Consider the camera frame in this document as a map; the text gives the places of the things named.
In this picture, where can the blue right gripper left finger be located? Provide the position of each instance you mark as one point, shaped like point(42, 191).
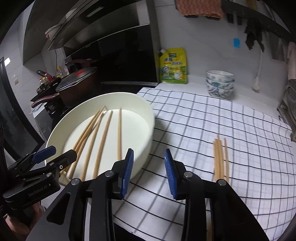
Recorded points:
point(125, 172)

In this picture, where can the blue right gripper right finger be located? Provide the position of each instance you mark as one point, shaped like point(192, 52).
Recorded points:
point(171, 173)

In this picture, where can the person's left hand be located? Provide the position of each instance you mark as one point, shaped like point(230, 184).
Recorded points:
point(21, 230)

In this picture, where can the cream round basin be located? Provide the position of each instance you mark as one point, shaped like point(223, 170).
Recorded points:
point(137, 125)

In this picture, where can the black gas stove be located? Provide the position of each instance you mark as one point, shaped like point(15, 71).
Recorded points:
point(47, 117)

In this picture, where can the brown pot with lid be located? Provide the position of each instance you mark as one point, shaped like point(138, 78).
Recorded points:
point(78, 87)

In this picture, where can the white black checkered cloth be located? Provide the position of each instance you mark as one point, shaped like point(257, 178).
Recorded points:
point(261, 162)

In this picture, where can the stacked patterned ceramic bowls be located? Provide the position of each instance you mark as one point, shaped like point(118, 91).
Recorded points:
point(220, 83)

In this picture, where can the yellow green seasoning pouch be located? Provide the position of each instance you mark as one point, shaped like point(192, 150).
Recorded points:
point(173, 66)

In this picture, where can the condiment bottles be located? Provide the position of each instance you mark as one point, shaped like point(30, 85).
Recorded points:
point(47, 80)

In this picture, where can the white hanging brush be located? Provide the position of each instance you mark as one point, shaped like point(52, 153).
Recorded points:
point(256, 80)

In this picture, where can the black range hood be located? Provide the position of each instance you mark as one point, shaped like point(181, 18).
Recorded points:
point(120, 38)

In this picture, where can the steel dish rack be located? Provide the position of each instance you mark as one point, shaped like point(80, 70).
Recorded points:
point(286, 107)

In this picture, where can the black hanging rag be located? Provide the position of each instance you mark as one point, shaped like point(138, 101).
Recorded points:
point(253, 33)

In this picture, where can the orange wavy dishcloth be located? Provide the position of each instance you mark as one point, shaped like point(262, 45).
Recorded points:
point(209, 8)

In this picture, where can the pink hanging towel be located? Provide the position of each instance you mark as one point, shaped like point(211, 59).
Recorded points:
point(291, 64)

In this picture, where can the red handled frying pan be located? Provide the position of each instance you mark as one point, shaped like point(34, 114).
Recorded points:
point(45, 99)

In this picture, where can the blue wall hook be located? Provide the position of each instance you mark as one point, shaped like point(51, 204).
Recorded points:
point(236, 43)

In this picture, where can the black wall rail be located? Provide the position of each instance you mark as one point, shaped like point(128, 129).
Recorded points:
point(269, 25)

